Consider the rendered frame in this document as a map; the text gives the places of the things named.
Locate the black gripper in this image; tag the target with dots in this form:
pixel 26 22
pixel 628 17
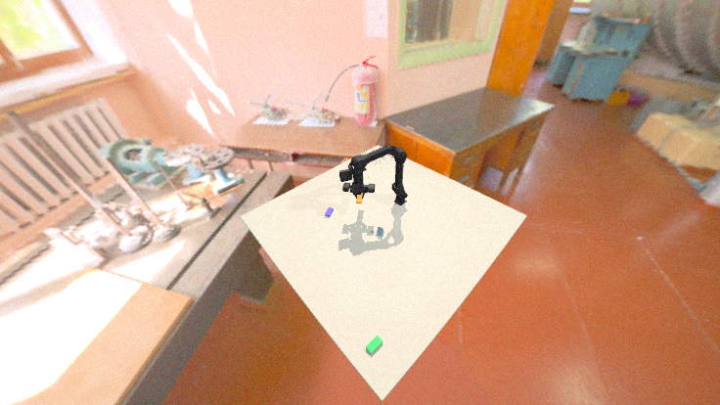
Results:
pixel 368 188

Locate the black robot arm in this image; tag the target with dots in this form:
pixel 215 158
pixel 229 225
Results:
pixel 359 162

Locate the small green block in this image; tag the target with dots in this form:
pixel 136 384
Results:
pixel 374 344

